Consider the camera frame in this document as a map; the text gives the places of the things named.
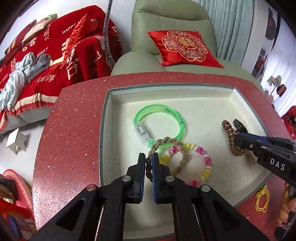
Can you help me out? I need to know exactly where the light blue clothes pile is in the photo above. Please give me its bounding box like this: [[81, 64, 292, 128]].
[[1, 52, 52, 110]]

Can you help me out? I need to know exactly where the green plastic bangle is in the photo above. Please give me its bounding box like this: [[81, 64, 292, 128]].
[[133, 104, 185, 148]]

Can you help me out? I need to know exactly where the long red sofa pillow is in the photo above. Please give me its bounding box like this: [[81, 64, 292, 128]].
[[4, 20, 37, 65]]

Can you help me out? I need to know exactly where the black claw hair clip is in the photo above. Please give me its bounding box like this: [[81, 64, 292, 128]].
[[233, 119, 248, 133]]

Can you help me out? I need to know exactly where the yellow cord bracelet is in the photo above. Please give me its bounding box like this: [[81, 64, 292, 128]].
[[255, 184, 271, 213]]

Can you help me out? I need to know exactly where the red round tin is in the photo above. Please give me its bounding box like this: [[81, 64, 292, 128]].
[[3, 169, 34, 219]]

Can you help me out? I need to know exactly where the grey jewelry tray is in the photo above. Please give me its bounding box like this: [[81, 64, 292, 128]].
[[99, 83, 271, 240]]

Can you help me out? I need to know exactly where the right hand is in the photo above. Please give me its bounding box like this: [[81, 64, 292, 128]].
[[277, 182, 295, 226]]

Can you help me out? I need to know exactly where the small white stool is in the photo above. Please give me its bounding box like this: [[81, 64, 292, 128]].
[[6, 128, 28, 155]]

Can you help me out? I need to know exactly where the sofa with red cover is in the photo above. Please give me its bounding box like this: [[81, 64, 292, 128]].
[[1, 5, 123, 133]]

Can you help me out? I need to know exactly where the brown coil hair tie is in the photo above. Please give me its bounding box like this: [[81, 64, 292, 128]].
[[221, 119, 246, 157]]

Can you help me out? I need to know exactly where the teal curtain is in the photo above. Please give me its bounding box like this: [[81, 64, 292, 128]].
[[197, 0, 254, 65]]

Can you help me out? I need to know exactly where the braided brown rope bracelet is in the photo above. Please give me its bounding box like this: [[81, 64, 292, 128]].
[[145, 136, 190, 182]]

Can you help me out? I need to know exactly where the red embroidered cushion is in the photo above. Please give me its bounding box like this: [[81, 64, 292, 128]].
[[147, 30, 223, 68]]

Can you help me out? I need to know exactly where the pink yellow bead bracelet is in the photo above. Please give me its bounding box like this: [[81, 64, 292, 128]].
[[160, 142, 213, 187]]

